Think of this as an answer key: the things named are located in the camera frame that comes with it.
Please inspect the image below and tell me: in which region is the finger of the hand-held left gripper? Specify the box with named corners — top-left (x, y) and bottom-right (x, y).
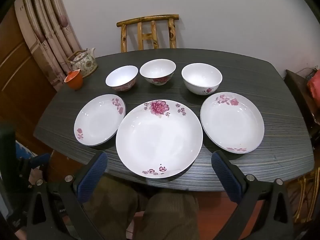
top-left (17, 153), bottom-right (52, 180)

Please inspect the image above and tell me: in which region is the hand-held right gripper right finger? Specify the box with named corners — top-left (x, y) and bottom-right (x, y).
top-left (211, 150), bottom-right (294, 240)

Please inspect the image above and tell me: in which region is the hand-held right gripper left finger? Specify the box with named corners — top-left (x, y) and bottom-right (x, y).
top-left (26, 150), bottom-right (108, 240)

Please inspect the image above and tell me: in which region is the medium floral white plate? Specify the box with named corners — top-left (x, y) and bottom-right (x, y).
top-left (200, 92), bottom-right (265, 154)

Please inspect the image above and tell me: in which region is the small floral white plate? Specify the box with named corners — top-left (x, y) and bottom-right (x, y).
top-left (73, 94), bottom-right (126, 147)

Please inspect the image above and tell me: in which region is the large floral white plate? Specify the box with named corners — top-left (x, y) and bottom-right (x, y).
top-left (115, 99), bottom-right (203, 179)

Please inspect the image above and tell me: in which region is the large white bowl small flower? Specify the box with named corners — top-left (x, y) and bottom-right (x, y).
top-left (181, 63), bottom-right (223, 95)

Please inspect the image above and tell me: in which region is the small pink patterned bowl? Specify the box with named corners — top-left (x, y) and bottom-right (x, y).
top-left (105, 65), bottom-right (139, 92)

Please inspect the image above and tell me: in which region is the white bowl large pink flower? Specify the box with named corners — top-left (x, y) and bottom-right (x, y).
top-left (139, 59), bottom-right (177, 86)

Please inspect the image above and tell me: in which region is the blue white cloth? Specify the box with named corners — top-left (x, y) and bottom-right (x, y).
top-left (15, 141), bottom-right (34, 159)

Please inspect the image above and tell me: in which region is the person's left leg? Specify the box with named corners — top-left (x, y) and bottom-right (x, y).
top-left (84, 175), bottom-right (139, 240)

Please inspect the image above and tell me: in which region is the person's leg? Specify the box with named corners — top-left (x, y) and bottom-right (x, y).
top-left (144, 191), bottom-right (200, 240)
top-left (84, 175), bottom-right (139, 240)

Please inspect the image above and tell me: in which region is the person's right leg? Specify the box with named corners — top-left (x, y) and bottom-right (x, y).
top-left (144, 191), bottom-right (200, 240)

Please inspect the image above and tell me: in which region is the bamboo chair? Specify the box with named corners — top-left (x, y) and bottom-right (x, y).
top-left (116, 14), bottom-right (180, 53)
top-left (285, 166), bottom-right (320, 227)

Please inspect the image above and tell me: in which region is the brown wooden cabinet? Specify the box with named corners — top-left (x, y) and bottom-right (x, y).
top-left (0, 5), bottom-right (63, 155)

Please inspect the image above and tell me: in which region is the orange cup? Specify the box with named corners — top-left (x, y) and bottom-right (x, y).
top-left (64, 69), bottom-right (84, 90)

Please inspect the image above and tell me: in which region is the floral ceramic teapot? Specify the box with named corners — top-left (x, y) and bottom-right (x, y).
top-left (66, 47), bottom-right (98, 78)

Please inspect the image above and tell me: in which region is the dark wooden side cabinet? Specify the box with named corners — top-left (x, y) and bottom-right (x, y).
top-left (285, 69), bottom-right (320, 140)

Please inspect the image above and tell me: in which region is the red bag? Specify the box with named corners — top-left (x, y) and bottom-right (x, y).
top-left (307, 74), bottom-right (320, 105)

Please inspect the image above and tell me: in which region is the striped beige curtain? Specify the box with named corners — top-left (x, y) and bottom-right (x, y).
top-left (22, 0), bottom-right (83, 92)

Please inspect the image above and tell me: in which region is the tan printed cardboard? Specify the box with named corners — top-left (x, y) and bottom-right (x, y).
top-left (14, 0), bottom-right (40, 55)

